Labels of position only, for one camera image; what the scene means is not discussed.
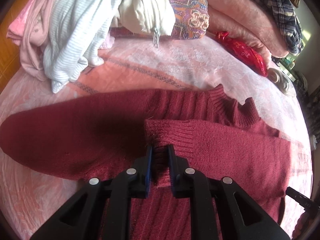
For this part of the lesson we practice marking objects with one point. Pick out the folded pink fleece blanket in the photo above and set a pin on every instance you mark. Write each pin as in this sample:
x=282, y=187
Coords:
x=248, y=22

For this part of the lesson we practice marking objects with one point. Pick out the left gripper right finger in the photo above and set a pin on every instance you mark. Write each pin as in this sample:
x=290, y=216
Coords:
x=219, y=209

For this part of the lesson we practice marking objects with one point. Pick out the dark red knit sweater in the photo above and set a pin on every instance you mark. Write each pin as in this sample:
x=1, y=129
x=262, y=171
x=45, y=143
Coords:
x=101, y=135

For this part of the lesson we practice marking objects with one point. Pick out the white ribbed knit garment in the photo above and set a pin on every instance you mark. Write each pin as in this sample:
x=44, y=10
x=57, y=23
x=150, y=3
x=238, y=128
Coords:
x=76, y=31

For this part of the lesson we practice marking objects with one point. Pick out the pale pink garment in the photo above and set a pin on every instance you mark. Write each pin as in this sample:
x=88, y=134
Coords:
x=30, y=31

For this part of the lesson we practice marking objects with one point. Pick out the red embroidered pouch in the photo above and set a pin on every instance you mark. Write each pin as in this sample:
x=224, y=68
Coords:
x=243, y=52

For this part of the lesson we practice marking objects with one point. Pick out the navy plaid shirt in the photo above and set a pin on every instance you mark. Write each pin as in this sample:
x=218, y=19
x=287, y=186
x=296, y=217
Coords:
x=287, y=21

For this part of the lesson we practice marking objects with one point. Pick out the colourful paisley pillow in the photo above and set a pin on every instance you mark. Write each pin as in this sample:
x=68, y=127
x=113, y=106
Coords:
x=192, y=19

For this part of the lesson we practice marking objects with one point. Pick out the right forearm pink sleeve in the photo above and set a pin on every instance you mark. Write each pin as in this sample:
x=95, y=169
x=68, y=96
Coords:
x=301, y=223

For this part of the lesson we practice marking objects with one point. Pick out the pink floral bed blanket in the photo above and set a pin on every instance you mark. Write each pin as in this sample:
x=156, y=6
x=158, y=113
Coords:
x=28, y=198

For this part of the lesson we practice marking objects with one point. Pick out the cream zip jacket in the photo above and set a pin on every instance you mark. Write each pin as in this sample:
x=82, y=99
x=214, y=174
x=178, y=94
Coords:
x=155, y=18

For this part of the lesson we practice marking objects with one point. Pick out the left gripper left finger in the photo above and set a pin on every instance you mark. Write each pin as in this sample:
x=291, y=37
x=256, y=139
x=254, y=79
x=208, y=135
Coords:
x=101, y=209

